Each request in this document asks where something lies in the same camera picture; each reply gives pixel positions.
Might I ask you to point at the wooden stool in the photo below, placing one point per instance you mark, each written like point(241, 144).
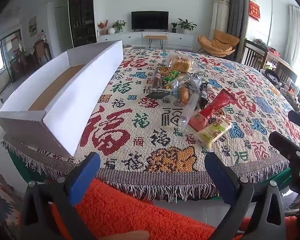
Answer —
point(155, 37)

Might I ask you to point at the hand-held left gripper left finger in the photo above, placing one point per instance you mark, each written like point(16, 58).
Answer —
point(82, 177)

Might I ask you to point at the cluttered wooden table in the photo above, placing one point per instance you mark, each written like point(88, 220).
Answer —
point(285, 67)

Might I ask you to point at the large potted plant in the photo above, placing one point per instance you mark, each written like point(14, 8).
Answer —
point(187, 25)

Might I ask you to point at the white curtain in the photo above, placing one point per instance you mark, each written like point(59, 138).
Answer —
point(296, 30)

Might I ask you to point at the brown bar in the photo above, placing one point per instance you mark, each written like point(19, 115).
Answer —
point(157, 80)

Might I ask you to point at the small potted plant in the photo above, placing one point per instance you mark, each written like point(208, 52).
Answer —
point(174, 26)

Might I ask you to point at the wooden dining chair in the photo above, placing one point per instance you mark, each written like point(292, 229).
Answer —
point(43, 51)

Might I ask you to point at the black display cabinet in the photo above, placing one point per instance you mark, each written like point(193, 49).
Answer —
point(82, 12)

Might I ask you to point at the pale yellow snack packet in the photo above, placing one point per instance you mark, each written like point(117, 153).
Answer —
point(212, 132)

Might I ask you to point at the white cardboard box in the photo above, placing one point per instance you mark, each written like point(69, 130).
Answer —
point(65, 97)

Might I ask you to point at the bun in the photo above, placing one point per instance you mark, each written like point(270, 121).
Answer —
point(184, 93)

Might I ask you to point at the white door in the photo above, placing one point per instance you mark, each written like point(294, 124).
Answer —
point(63, 28)

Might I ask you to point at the dark grey snack packet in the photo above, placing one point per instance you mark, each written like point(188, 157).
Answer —
point(158, 93)

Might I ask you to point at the white TV cabinet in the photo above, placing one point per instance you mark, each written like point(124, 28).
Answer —
point(182, 38)

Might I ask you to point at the wall painting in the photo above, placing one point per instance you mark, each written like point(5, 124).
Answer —
point(33, 26)

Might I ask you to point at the white round vase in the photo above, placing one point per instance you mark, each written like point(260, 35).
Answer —
point(111, 30)

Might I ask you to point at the red snack packet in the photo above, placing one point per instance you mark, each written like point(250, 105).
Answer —
point(215, 105)

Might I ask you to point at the dark chocolate bar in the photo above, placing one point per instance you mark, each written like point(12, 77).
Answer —
point(203, 95)

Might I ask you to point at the person's left hand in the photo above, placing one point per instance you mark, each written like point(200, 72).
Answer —
point(130, 235)

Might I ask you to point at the floral sofa cover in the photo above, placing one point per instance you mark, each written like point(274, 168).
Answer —
point(2, 205)

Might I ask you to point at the red wall hanging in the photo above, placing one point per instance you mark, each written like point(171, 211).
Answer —
point(254, 10)

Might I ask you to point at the covered standing air conditioner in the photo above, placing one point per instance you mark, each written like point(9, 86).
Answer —
point(220, 15)

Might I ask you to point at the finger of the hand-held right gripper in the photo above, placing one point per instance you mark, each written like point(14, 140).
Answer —
point(282, 142)
point(298, 117)

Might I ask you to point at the orange shaggy rug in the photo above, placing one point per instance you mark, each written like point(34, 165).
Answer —
point(130, 212)

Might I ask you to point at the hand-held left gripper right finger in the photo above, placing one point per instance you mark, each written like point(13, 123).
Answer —
point(220, 177)

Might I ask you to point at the printed woven blanket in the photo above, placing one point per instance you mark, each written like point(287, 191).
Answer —
point(145, 120)

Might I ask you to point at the black television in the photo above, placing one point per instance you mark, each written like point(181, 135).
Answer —
point(150, 20)

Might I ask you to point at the grey curtain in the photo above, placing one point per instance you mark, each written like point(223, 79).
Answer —
point(236, 7)

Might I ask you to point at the tan armchair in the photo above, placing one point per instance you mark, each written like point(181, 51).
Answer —
point(222, 42)

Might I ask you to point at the green plant in vase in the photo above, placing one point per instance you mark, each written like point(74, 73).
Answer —
point(118, 25)

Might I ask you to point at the red flowers in vase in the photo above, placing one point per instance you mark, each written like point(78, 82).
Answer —
point(103, 26)

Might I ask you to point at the dark wooden chair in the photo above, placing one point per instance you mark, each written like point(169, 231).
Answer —
point(252, 52)

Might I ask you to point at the long clear sausage packet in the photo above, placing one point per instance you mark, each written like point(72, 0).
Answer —
point(187, 115)

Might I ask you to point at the bread loaf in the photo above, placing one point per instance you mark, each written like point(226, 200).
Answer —
point(181, 63)

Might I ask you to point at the green snack packet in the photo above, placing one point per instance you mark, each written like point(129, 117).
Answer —
point(172, 76)

